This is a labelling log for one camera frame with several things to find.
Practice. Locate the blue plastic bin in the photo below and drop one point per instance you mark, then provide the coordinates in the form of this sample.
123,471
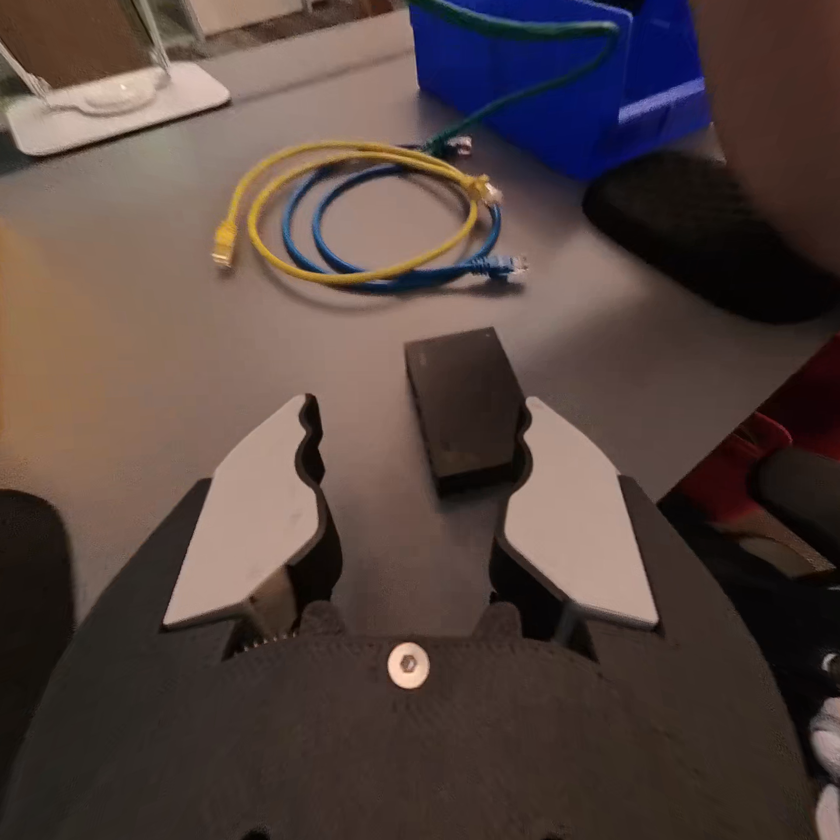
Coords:
472,65

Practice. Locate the white metal stand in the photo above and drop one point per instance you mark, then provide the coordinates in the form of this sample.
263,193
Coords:
164,108

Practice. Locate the wooden instruction board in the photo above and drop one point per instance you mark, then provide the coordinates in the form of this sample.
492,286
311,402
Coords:
65,39

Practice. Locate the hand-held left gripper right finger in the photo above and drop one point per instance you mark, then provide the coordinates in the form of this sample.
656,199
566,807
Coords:
577,525

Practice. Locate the red cloth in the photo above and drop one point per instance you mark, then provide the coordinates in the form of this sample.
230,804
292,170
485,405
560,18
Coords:
728,472

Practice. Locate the person's right forearm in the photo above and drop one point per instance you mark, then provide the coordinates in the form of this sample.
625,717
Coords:
774,98

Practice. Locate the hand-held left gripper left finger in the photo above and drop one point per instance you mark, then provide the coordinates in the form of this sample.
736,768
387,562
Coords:
249,525

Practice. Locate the black textured armrest pad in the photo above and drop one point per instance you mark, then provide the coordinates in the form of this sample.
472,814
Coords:
33,590
689,223

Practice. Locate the black ethernet switch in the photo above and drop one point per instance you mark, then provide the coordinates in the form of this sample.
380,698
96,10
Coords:
466,400

